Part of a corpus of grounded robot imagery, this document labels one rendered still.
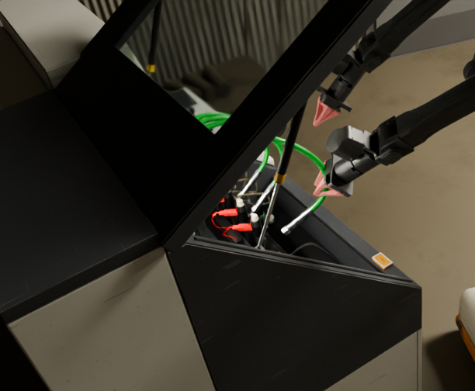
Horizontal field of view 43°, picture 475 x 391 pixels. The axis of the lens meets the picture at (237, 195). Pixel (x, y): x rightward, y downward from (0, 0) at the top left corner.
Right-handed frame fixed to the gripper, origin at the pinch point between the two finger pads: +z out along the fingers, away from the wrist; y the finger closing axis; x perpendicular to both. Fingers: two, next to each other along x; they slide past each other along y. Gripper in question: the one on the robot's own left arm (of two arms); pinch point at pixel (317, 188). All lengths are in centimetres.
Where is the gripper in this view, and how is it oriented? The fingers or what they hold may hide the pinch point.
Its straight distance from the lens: 149.3
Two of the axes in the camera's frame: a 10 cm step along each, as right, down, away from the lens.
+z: -5.5, 4.2, 7.2
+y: -1.5, 8.0, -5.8
